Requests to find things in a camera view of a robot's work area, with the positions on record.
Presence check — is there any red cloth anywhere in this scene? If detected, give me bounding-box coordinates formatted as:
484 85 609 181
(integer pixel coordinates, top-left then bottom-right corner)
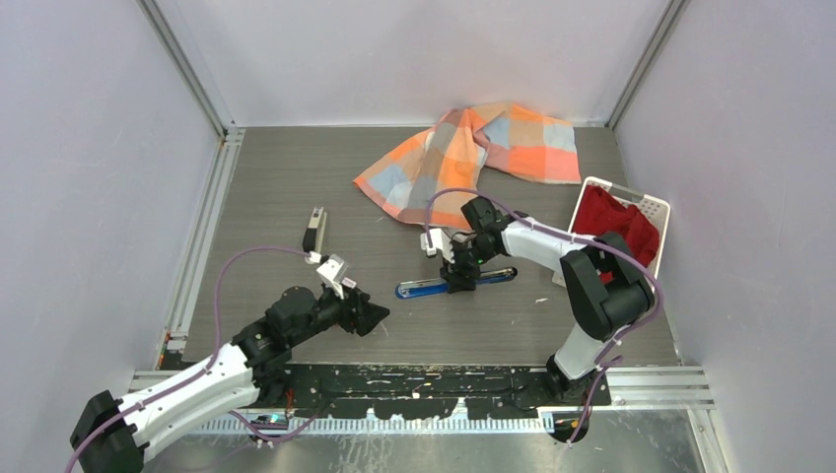
571 186 661 267

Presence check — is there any blue stapler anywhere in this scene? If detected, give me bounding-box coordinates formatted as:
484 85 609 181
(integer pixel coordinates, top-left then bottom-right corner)
394 267 518 300

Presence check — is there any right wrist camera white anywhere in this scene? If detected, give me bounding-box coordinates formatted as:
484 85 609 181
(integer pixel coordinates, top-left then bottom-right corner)
420 228 454 263

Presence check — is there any aluminium slotted rail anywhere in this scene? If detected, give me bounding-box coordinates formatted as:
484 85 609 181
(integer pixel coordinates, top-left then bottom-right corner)
191 415 554 436

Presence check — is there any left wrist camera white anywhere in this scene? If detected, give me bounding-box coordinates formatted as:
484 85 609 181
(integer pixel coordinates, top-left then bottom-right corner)
306 251 357 300

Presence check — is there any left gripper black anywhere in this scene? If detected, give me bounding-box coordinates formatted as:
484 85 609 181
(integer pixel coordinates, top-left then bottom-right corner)
288 280 388 347

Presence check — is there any black beige stapler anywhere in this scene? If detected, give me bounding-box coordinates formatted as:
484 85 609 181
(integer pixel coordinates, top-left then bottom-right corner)
302 207 327 253

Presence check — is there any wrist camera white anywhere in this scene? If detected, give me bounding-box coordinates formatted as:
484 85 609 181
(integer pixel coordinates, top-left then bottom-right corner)
420 228 454 263
306 251 357 300

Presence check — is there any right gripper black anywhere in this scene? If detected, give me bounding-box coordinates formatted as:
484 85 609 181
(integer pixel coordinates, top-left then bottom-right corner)
440 236 497 294

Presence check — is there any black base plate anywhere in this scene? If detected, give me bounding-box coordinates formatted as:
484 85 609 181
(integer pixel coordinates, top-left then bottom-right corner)
252 364 611 421

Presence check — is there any orange checkered cloth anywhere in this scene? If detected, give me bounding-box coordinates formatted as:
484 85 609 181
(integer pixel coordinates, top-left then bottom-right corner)
353 102 582 230

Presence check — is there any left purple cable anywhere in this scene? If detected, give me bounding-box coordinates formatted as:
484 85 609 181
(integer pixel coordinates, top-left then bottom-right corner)
63 246 334 473

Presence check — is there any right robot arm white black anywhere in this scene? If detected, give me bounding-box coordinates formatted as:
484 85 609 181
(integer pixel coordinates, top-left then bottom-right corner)
423 197 656 405

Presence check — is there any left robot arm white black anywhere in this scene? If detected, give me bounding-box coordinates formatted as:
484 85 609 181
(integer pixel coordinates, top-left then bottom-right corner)
65 287 390 472

